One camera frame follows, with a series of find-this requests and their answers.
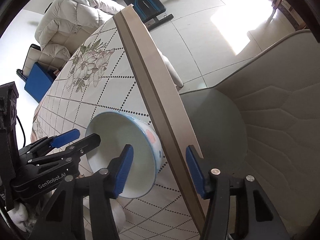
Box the white gloved right hand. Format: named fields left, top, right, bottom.
left=8, top=203, right=37, bottom=233

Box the bowl with pink spots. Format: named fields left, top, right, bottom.
left=86, top=112, right=163, bottom=198

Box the patterned tablecloth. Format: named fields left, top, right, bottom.
left=33, top=6, right=206, bottom=239

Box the white puffer jacket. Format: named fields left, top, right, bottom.
left=35, top=0, right=124, bottom=68

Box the beige padded chair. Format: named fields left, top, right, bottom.
left=181, top=30, right=319, bottom=239

